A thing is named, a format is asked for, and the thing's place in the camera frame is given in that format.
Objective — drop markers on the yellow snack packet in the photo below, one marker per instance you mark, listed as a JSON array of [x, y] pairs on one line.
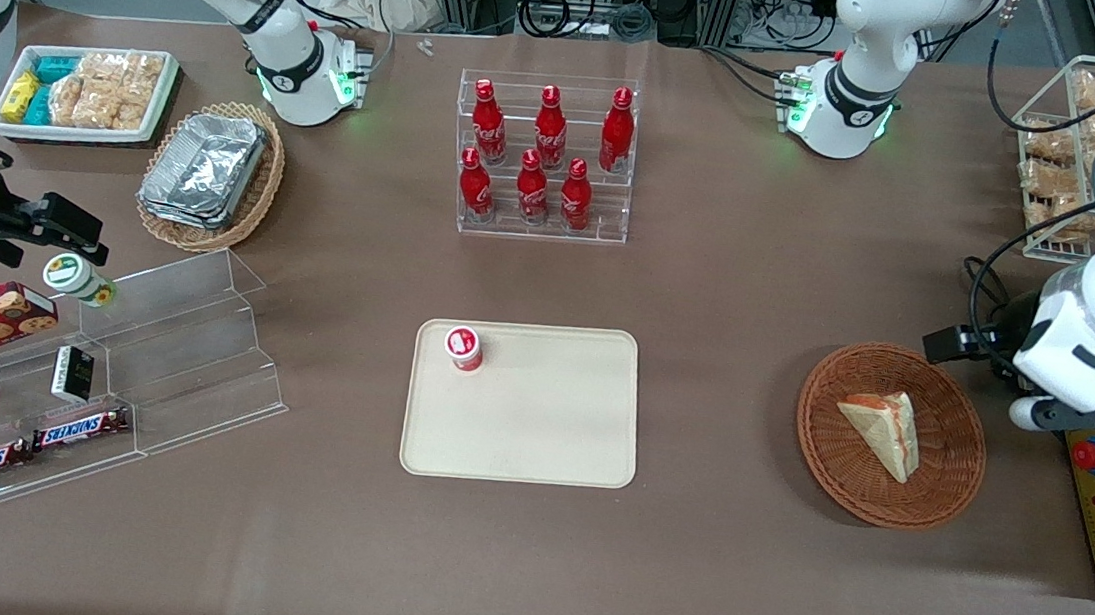
[[20, 96]]

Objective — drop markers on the clear acrylic bottle rack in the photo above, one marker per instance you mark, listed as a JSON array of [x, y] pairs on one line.
[[607, 208]]

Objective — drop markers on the green lidded sunflower jar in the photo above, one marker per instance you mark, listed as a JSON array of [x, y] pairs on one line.
[[73, 277]]

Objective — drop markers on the clear rice cracker packet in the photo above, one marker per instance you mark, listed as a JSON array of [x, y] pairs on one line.
[[101, 67], [71, 101], [124, 111], [144, 70]]

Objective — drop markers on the red lidded yogurt jar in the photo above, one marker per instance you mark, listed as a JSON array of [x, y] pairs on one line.
[[464, 347]]

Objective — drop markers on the beige plastic tray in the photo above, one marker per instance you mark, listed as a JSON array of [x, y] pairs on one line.
[[547, 418]]

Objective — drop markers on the wrapped triangular sandwich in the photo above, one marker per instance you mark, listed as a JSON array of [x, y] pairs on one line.
[[887, 431]]

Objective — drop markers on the teal snack packet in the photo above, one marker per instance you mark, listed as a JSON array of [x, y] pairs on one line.
[[40, 105], [56, 67]]

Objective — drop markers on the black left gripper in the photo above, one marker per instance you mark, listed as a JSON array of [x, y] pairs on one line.
[[1006, 333]]

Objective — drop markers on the red cola bottle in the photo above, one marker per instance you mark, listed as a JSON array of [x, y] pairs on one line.
[[475, 187], [532, 188], [489, 126], [616, 133], [575, 197], [551, 129]]

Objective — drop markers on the stacked aluminium foil trays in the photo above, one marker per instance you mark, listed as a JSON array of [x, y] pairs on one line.
[[204, 169]]

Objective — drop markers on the round brown wicker basket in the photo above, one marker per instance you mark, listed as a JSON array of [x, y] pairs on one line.
[[945, 456]]

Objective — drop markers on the tiny clear plastic piece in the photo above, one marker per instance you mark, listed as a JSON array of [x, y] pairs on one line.
[[426, 47]]

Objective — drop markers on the white rectangular snack bin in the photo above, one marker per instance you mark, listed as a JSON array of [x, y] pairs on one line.
[[159, 114]]

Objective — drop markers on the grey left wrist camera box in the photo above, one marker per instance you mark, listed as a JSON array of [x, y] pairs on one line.
[[1035, 413]]

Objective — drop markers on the clear acrylic stepped shelf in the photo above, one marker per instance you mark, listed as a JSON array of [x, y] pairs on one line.
[[15, 417], [211, 356]]

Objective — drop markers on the oval light wicker basket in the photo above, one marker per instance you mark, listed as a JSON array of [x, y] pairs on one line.
[[262, 190]]

